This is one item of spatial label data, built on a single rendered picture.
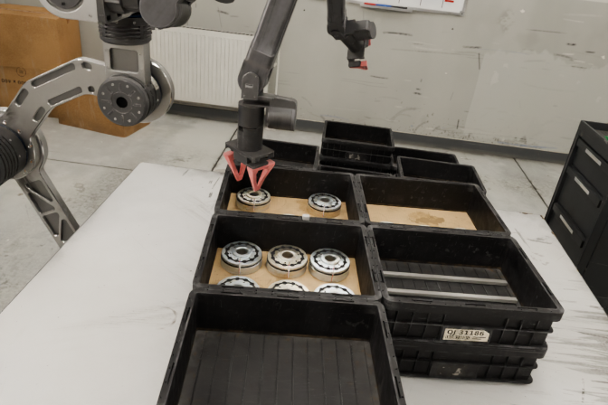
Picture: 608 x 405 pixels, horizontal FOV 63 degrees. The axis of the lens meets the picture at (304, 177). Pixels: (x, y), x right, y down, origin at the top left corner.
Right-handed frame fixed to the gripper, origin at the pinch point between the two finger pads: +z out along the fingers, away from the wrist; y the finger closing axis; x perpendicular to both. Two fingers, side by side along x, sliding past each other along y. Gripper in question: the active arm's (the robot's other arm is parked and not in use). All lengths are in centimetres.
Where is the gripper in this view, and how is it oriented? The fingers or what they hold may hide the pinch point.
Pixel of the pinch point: (248, 182)
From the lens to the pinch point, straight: 117.1
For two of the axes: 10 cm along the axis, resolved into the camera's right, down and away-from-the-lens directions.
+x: -7.0, 2.7, -6.6
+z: -0.9, 8.8, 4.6
